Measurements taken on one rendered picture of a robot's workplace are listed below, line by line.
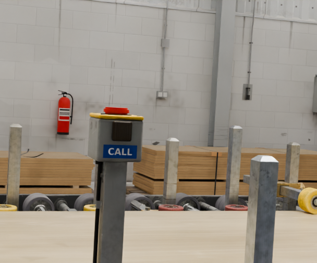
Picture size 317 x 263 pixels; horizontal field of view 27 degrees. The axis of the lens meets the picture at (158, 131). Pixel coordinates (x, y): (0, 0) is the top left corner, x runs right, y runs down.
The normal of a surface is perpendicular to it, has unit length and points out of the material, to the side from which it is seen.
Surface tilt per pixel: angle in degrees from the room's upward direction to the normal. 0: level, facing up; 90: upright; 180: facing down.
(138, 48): 90
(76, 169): 90
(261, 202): 90
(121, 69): 90
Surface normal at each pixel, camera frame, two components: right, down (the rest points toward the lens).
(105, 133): 0.31, 0.07
